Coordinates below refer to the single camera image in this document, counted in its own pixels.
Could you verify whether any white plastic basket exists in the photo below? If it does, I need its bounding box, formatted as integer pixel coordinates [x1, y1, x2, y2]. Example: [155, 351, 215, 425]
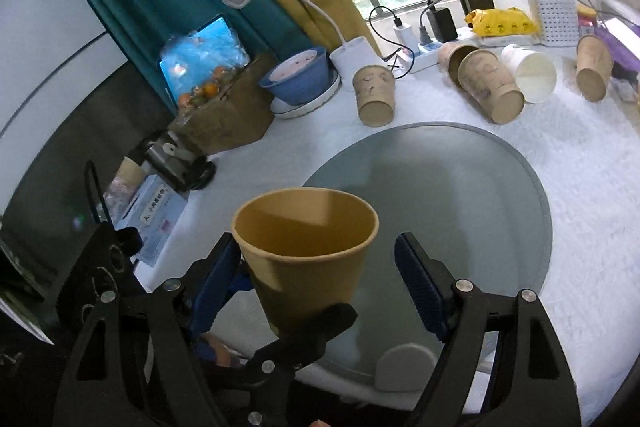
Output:
[527, 0, 580, 48]

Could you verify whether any bag of oranges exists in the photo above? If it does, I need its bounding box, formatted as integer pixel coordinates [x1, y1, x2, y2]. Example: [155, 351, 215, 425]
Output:
[159, 28, 252, 111]

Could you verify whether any bamboo print paper cup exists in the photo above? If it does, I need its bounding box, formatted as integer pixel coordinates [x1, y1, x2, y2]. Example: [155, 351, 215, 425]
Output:
[576, 35, 614, 102]

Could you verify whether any white power strip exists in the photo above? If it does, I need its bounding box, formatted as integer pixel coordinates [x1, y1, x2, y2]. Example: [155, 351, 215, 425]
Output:
[392, 24, 442, 78]

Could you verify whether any brown cardboard box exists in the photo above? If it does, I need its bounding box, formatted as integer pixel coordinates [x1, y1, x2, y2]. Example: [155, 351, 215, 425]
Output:
[168, 54, 276, 155]

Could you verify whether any yellow lid jar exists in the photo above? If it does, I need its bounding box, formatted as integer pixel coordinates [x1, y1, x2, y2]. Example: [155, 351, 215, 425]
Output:
[576, 1, 598, 25]

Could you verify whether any brown paper cup lying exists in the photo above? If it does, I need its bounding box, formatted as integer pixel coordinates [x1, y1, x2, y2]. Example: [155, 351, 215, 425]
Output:
[458, 50, 525, 124]

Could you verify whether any black power adapter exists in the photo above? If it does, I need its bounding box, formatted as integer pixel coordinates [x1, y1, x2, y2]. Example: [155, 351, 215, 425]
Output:
[426, 8, 458, 43]

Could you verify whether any yellow wipes pack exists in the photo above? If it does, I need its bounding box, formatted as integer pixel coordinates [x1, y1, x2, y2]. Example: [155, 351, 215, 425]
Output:
[464, 8, 537, 37]

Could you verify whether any white plate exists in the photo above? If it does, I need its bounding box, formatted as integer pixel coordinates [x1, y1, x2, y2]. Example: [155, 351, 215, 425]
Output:
[269, 68, 343, 122]

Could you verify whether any grey round glass turntable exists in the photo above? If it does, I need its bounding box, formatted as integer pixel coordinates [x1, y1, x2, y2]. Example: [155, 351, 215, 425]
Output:
[306, 124, 552, 385]

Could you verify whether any plain brown paper cup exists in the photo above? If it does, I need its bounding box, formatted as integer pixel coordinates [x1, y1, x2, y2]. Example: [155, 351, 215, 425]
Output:
[231, 187, 380, 337]

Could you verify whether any purple cloth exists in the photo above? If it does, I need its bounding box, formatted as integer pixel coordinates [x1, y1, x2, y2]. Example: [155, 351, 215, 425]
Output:
[596, 24, 639, 72]

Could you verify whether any white inside paper cup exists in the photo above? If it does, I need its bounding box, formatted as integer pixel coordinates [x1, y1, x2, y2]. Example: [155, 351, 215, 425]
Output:
[500, 44, 558, 104]

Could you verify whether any blue tissue box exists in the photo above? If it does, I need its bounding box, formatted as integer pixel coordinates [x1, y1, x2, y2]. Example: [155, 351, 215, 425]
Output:
[115, 174, 186, 268]

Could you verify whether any black tape dispenser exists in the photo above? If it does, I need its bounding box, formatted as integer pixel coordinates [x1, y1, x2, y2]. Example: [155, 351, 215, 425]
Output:
[127, 129, 217, 193]

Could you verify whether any white desk lamp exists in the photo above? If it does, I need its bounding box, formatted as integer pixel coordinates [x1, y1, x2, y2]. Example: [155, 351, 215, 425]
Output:
[221, 0, 388, 92]

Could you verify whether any printed paper cup lying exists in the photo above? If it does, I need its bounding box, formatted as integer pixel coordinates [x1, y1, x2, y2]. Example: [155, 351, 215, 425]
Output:
[352, 65, 396, 128]

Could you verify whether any blue ceramic bowl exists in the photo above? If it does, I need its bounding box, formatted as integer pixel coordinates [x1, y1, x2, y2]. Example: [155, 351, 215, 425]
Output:
[258, 46, 332, 105]

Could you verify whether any smartphone with lit screen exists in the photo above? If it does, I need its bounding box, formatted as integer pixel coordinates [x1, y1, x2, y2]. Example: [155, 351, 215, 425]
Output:
[604, 17, 639, 42]

